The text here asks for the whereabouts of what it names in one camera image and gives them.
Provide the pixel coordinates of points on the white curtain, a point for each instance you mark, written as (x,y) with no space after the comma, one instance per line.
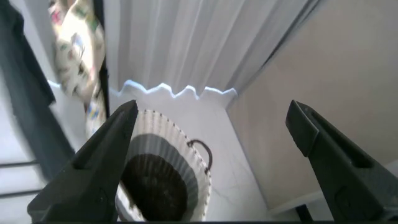
(186,40)

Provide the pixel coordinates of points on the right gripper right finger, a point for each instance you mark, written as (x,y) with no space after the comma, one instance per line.
(348,174)

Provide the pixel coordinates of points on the cream printed garment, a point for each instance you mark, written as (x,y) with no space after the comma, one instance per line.
(77,56)

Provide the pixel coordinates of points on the white laundry basket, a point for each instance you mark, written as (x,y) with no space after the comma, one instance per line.
(174,149)

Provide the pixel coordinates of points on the black clothes rack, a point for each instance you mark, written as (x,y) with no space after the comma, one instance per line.
(105,77)

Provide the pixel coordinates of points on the dark grey t-shirt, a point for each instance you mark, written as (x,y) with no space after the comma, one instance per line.
(28,93)

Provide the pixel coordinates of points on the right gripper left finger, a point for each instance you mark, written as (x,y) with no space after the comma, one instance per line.
(90,177)

